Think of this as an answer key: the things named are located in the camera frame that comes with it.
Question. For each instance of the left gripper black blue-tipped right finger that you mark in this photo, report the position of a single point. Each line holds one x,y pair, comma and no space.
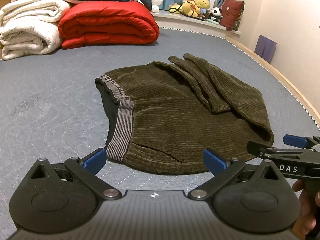
250,198

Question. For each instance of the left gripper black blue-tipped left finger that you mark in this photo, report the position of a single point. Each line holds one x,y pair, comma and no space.
55,198

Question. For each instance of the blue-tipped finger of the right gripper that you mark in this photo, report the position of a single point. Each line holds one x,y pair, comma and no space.
295,141

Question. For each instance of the olive corduroy pants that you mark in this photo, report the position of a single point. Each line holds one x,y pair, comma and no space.
163,115

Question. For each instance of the person's right hand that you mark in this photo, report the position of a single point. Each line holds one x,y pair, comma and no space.
306,220

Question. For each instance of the grey quilted mattress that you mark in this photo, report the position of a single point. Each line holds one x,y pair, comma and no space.
50,107

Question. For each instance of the dark red cushion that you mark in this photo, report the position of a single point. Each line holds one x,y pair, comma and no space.
232,12

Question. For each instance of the panda plush toy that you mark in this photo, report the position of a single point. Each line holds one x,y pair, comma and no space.
215,14

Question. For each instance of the yellow plush toy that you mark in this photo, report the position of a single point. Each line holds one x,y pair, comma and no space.
191,8

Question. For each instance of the white folded blanket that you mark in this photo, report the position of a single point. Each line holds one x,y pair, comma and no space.
30,27

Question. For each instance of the red folded quilt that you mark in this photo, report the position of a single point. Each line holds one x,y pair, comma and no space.
107,22

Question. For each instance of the white plush toy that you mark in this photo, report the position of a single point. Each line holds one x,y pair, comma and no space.
155,5

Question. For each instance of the wooden bed frame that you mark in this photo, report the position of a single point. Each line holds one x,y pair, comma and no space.
292,89

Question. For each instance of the purple folder on wall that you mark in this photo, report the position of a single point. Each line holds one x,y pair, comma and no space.
265,48

